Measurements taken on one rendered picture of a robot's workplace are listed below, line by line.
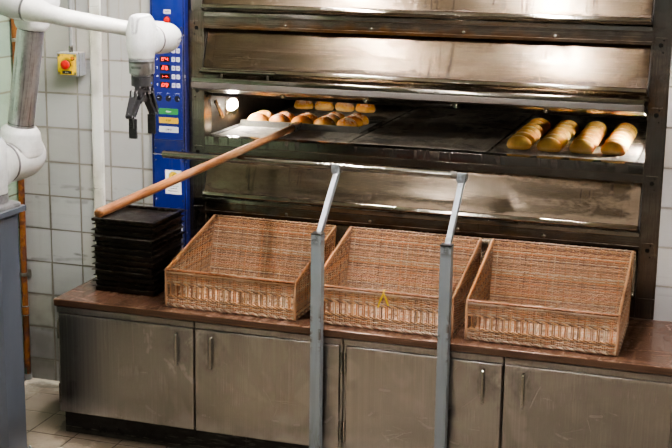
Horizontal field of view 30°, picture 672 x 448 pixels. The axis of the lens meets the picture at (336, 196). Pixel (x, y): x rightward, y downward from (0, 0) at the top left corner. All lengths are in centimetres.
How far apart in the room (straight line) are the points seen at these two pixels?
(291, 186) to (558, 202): 110
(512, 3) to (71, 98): 196
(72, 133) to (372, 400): 183
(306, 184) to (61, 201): 115
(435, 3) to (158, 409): 193
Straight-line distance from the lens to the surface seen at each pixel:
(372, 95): 487
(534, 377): 455
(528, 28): 486
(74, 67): 545
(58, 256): 574
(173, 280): 493
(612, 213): 491
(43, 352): 591
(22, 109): 488
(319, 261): 456
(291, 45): 512
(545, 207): 493
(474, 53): 492
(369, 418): 476
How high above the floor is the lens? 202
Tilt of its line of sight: 12 degrees down
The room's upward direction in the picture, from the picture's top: 1 degrees clockwise
